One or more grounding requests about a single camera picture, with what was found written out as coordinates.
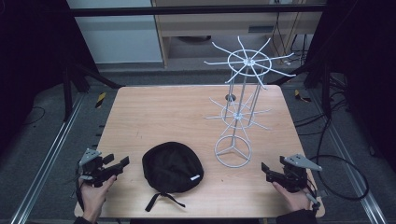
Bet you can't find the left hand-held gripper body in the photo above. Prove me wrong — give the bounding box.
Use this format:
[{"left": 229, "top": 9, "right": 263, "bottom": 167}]
[{"left": 78, "top": 147, "right": 123, "bottom": 189}]

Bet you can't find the thin black floor cable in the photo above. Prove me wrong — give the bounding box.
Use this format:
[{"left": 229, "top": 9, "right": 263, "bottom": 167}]
[{"left": 21, "top": 105, "right": 47, "bottom": 127}]

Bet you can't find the black metal stand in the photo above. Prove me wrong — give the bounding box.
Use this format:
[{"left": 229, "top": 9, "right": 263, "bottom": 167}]
[
  {"left": 266, "top": 60, "right": 332, "bottom": 120},
  {"left": 61, "top": 57, "right": 126, "bottom": 123}
]

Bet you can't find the grey cable plug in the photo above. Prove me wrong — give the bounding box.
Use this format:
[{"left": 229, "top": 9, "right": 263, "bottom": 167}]
[{"left": 305, "top": 189, "right": 329, "bottom": 217}]

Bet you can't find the white wire display rack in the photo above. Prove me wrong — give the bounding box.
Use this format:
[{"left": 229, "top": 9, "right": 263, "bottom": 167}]
[{"left": 203, "top": 35, "right": 297, "bottom": 169}]

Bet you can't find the person's right hand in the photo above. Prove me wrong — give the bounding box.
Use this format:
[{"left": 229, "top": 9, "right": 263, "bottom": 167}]
[{"left": 272, "top": 181, "right": 313, "bottom": 214}]

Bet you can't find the white cabinet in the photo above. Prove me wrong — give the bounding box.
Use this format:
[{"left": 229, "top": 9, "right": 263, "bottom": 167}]
[{"left": 65, "top": 0, "right": 164, "bottom": 65}]

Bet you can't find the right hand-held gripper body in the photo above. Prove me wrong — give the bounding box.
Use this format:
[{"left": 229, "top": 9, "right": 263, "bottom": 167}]
[{"left": 265, "top": 153, "right": 323, "bottom": 193}]

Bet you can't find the black curtain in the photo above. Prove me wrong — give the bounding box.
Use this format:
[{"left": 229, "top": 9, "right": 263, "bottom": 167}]
[
  {"left": 306, "top": 0, "right": 396, "bottom": 174},
  {"left": 0, "top": 0, "right": 101, "bottom": 157}
]

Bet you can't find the yellow black striped marker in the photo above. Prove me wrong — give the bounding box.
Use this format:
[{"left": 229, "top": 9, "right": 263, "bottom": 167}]
[
  {"left": 94, "top": 91, "right": 107, "bottom": 110},
  {"left": 293, "top": 89, "right": 312, "bottom": 104}
]

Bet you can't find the black horizontal bar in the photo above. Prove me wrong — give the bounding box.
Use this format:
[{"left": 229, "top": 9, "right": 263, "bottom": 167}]
[{"left": 69, "top": 5, "right": 327, "bottom": 18}]

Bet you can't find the bundle of black floor cables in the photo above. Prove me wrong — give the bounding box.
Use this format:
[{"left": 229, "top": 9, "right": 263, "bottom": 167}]
[{"left": 293, "top": 73, "right": 359, "bottom": 138}]

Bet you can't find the person's left hand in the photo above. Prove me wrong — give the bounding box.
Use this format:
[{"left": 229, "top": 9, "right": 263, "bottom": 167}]
[{"left": 78, "top": 174, "right": 118, "bottom": 224}]

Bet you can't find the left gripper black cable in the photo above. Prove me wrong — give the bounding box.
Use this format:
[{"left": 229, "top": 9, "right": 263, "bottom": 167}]
[{"left": 74, "top": 161, "right": 87, "bottom": 213}]

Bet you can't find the wooden desk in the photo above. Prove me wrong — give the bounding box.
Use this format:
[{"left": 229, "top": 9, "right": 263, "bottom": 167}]
[{"left": 151, "top": 0, "right": 329, "bottom": 69}]

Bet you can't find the black hat with strap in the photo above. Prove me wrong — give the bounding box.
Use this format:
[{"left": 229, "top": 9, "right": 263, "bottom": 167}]
[{"left": 141, "top": 141, "right": 205, "bottom": 213}]

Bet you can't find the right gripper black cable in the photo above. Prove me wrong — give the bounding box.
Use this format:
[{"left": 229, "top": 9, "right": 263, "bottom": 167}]
[{"left": 306, "top": 118, "right": 371, "bottom": 202}]

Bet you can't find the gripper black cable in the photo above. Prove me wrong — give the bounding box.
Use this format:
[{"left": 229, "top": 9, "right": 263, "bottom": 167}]
[
  {"left": 74, "top": 161, "right": 87, "bottom": 213},
  {"left": 306, "top": 118, "right": 371, "bottom": 202}
]

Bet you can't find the aluminium floor rail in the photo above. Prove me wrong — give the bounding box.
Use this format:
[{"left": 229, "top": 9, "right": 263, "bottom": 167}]
[
  {"left": 306, "top": 88, "right": 390, "bottom": 224},
  {"left": 8, "top": 92, "right": 86, "bottom": 224}
]

